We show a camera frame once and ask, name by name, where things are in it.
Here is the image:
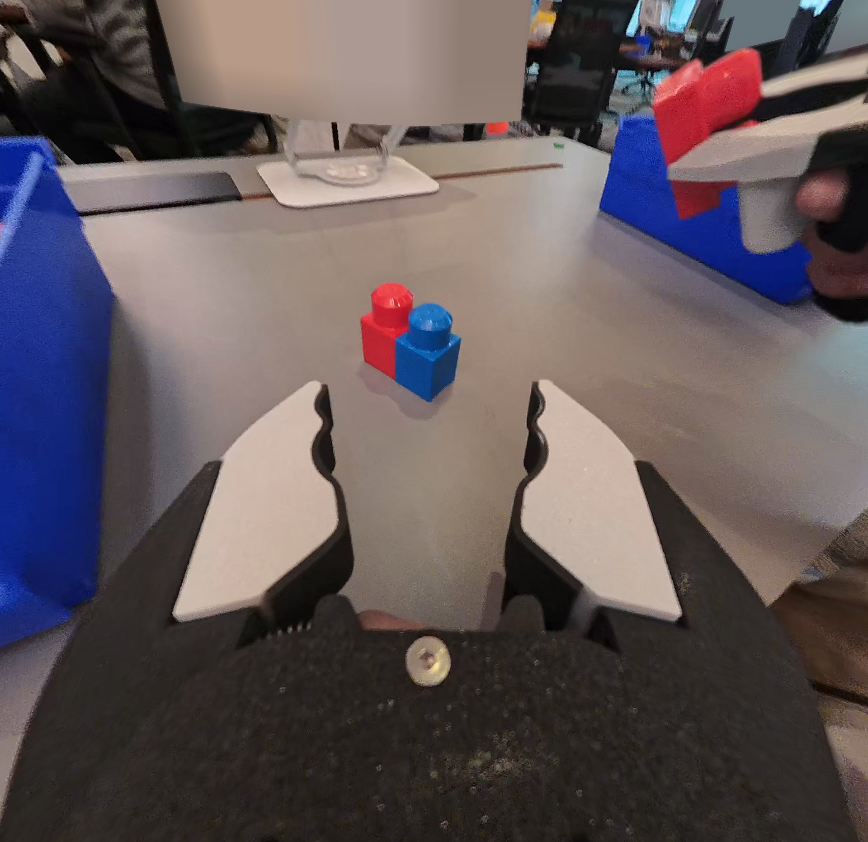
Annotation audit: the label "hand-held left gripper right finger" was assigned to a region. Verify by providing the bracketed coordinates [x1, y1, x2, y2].
[505, 381, 683, 623]

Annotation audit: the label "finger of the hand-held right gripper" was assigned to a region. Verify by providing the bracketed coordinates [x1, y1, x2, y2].
[669, 96, 868, 255]
[753, 53, 868, 121]

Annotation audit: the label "person's beige trousers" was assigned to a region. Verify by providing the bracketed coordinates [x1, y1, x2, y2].
[774, 517, 868, 714]

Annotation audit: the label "white document stand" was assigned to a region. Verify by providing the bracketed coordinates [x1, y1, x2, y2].
[258, 121, 440, 208]

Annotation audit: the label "blue plastic bin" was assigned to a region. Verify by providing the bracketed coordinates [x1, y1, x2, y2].
[600, 110, 817, 307]
[0, 140, 116, 649]

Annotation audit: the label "blue toy block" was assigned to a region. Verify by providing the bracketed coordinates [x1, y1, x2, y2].
[395, 304, 462, 402]

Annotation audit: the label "black office chair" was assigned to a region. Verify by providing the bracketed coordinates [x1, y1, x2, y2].
[524, 0, 646, 144]

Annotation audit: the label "red double toy block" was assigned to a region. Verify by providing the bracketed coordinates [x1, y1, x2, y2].
[654, 49, 764, 220]

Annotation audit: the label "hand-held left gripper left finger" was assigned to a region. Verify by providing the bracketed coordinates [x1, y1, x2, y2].
[173, 381, 355, 623]

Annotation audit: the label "person's right hand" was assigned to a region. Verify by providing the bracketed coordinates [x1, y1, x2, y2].
[795, 164, 868, 322]

